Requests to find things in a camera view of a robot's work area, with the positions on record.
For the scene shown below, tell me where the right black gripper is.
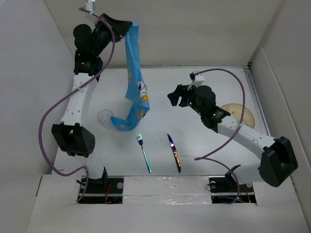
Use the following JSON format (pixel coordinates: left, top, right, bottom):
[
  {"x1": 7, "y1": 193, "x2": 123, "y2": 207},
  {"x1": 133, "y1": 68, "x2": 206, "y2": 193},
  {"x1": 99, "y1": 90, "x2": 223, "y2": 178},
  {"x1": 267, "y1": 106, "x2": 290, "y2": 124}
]
[{"x1": 168, "y1": 82, "x2": 205, "y2": 116}]

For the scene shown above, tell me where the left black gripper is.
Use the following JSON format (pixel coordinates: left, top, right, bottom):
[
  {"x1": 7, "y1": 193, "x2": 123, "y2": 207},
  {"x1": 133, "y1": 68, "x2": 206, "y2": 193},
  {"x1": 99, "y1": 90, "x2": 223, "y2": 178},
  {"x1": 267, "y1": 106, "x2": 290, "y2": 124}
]
[{"x1": 92, "y1": 13, "x2": 133, "y2": 57}]

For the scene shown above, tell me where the blue patterned cloth placemat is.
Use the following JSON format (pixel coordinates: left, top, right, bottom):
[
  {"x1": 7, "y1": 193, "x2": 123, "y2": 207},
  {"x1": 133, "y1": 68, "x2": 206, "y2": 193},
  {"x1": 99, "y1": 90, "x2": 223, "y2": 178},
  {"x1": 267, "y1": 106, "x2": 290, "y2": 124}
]
[{"x1": 111, "y1": 22, "x2": 150, "y2": 132}]

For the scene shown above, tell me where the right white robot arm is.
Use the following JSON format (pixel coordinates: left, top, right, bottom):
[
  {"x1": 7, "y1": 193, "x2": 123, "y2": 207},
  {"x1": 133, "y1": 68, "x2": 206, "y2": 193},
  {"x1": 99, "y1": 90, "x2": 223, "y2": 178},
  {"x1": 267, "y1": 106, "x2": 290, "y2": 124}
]
[{"x1": 168, "y1": 84, "x2": 298, "y2": 191}]

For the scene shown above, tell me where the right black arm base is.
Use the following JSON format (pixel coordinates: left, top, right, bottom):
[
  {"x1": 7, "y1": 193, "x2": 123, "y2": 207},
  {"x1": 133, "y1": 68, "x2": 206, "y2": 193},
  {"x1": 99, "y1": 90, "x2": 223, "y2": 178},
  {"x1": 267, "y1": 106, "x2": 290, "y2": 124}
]
[{"x1": 206, "y1": 164, "x2": 260, "y2": 204}]

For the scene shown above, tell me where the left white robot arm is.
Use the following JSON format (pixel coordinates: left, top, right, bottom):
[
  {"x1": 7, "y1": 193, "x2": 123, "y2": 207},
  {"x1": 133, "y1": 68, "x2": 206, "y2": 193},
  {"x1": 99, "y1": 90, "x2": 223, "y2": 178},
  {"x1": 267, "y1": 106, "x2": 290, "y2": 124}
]
[{"x1": 52, "y1": 14, "x2": 133, "y2": 193}]

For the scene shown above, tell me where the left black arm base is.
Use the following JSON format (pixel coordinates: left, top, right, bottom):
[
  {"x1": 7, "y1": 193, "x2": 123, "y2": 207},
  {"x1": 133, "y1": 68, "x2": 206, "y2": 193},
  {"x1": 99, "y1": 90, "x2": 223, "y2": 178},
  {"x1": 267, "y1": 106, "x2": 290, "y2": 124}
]
[{"x1": 77, "y1": 176, "x2": 124, "y2": 204}]

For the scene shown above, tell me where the iridescent fork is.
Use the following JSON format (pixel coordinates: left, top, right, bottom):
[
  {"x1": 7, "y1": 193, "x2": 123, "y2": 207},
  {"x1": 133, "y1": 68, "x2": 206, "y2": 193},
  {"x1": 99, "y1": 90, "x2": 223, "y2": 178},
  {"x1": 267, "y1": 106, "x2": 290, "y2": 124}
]
[{"x1": 137, "y1": 133, "x2": 152, "y2": 173}]

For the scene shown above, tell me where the beige floral plate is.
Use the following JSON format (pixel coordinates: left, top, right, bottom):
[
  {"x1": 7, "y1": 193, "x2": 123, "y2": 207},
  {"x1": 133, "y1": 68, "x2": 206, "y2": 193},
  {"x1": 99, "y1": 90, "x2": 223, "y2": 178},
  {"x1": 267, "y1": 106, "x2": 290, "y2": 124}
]
[{"x1": 220, "y1": 103, "x2": 255, "y2": 129}]

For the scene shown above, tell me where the iridescent knife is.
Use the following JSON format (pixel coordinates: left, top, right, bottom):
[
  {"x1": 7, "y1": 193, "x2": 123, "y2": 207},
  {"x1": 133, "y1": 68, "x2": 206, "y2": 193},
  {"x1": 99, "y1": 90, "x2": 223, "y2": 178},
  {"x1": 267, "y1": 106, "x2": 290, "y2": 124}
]
[{"x1": 167, "y1": 134, "x2": 181, "y2": 173}]

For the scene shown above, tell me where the clear plastic cup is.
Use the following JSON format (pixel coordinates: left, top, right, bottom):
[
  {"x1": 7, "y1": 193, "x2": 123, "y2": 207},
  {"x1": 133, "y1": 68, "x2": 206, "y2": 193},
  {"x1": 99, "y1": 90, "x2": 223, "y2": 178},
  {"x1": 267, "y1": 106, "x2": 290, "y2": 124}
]
[{"x1": 97, "y1": 109, "x2": 113, "y2": 127}]

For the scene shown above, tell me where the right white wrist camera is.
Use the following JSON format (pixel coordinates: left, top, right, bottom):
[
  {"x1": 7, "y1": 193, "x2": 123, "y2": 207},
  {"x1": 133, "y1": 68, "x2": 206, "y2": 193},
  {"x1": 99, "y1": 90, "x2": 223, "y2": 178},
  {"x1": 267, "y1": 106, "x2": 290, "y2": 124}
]
[{"x1": 189, "y1": 71, "x2": 205, "y2": 88}]

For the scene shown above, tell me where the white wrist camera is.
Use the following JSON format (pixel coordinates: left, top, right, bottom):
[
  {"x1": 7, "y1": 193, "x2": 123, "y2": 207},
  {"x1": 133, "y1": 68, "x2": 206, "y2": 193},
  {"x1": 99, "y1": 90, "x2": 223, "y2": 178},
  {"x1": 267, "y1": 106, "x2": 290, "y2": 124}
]
[
  {"x1": 85, "y1": 0, "x2": 96, "y2": 12},
  {"x1": 189, "y1": 71, "x2": 205, "y2": 88}
]

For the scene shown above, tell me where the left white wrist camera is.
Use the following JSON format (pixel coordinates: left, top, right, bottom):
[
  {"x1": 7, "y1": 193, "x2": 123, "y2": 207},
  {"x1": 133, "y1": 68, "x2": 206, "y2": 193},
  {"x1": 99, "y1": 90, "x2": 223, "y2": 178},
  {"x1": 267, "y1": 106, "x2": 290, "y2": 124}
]
[{"x1": 85, "y1": 0, "x2": 96, "y2": 12}]

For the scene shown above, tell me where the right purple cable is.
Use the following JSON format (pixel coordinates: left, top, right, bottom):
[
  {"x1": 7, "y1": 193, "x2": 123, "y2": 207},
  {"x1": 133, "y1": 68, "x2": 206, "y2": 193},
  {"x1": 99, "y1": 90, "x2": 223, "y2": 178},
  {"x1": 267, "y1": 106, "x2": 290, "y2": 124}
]
[{"x1": 194, "y1": 68, "x2": 246, "y2": 204}]

